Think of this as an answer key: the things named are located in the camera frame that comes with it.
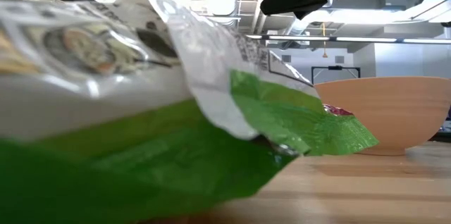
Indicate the orange bowl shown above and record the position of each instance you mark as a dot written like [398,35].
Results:
[387,111]

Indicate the silver spiral ceiling duct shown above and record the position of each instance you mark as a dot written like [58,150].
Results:
[297,28]

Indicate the black metal rack frame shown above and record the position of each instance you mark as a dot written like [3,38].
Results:
[334,67]

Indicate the white green food packet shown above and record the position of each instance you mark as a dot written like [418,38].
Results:
[105,111]

